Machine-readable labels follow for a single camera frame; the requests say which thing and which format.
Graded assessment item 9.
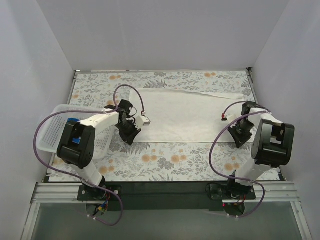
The white towel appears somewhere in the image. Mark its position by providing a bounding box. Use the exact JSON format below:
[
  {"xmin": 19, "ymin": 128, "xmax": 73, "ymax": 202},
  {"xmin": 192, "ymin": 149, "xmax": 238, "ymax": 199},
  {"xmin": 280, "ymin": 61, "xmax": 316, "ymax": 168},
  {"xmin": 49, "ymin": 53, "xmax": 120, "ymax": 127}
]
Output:
[{"xmin": 129, "ymin": 88, "xmax": 245, "ymax": 143}]

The blue microfiber towel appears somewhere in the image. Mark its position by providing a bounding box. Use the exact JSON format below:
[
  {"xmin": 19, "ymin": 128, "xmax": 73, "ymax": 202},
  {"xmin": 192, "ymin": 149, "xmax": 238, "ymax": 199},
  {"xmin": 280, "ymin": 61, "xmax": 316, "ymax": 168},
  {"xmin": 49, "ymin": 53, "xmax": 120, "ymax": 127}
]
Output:
[{"xmin": 67, "ymin": 117, "xmax": 81, "ymax": 144}]

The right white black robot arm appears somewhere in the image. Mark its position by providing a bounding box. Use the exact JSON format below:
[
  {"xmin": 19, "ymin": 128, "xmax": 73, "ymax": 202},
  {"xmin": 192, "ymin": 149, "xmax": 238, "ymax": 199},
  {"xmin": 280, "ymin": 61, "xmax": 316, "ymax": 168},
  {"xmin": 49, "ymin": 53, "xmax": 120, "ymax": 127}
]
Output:
[{"xmin": 226, "ymin": 101, "xmax": 295, "ymax": 196}]

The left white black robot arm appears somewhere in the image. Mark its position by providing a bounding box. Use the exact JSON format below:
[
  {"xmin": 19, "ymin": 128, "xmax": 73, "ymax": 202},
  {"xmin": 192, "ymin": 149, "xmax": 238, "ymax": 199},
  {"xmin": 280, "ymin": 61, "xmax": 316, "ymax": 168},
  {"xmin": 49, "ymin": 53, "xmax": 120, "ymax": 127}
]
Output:
[{"xmin": 56, "ymin": 100, "xmax": 150, "ymax": 187}]

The floral patterned table mat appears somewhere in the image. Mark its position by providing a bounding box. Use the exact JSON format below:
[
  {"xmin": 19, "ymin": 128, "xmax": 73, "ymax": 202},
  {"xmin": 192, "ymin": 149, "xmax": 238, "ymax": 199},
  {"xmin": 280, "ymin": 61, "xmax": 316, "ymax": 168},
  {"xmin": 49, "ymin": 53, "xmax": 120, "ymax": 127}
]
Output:
[{"xmin": 48, "ymin": 70, "xmax": 285, "ymax": 183}]

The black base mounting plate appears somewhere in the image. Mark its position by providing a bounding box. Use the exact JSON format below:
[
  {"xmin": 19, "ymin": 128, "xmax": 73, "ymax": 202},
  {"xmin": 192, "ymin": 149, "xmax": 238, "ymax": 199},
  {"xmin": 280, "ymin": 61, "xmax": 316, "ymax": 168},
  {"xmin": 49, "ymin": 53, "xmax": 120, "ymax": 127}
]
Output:
[{"xmin": 77, "ymin": 181, "xmax": 256, "ymax": 212}]

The white perforated plastic basket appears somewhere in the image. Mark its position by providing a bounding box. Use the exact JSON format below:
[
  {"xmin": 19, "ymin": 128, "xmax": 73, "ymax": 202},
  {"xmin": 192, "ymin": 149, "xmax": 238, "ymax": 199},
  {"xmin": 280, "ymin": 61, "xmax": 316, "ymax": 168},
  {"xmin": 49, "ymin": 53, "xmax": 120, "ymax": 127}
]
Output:
[{"xmin": 36, "ymin": 104, "xmax": 115, "ymax": 161}]

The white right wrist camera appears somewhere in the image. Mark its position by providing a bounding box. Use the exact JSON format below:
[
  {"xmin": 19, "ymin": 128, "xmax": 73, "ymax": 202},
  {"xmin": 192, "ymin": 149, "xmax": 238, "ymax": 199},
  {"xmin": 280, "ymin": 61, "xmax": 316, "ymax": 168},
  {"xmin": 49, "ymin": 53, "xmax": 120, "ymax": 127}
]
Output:
[{"xmin": 221, "ymin": 113, "xmax": 237, "ymax": 123}]

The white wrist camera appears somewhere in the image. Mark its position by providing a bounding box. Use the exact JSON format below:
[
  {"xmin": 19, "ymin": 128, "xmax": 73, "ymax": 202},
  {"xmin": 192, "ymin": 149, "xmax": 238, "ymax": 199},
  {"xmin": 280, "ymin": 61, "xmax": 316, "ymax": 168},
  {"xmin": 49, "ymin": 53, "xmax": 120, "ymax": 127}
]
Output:
[
  {"xmin": 221, "ymin": 113, "xmax": 237, "ymax": 123},
  {"xmin": 135, "ymin": 115, "xmax": 151, "ymax": 129}
]

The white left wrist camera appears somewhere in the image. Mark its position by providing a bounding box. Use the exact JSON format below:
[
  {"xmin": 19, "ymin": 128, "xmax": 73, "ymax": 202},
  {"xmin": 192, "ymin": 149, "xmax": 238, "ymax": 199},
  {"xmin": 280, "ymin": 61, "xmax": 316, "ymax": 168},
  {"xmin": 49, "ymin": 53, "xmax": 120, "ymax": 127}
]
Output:
[{"xmin": 135, "ymin": 115, "xmax": 151, "ymax": 129}]

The aluminium frame rail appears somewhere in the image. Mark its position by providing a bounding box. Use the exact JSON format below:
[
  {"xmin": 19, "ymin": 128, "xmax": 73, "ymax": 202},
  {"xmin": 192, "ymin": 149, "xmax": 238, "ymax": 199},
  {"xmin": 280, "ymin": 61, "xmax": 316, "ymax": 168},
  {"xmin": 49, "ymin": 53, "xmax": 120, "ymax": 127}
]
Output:
[{"xmin": 21, "ymin": 181, "xmax": 312, "ymax": 240}]

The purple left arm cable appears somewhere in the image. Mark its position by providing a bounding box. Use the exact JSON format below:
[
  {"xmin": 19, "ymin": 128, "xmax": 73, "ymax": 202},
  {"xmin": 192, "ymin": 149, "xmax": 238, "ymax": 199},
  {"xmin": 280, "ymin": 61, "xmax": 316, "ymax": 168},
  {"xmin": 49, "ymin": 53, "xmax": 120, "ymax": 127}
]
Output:
[{"xmin": 33, "ymin": 84, "xmax": 146, "ymax": 226}]

